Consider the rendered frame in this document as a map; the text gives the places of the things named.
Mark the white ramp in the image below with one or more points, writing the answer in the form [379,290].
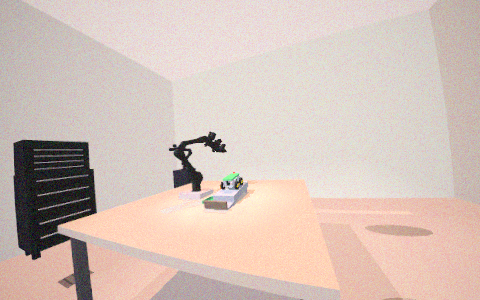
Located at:
[226,198]

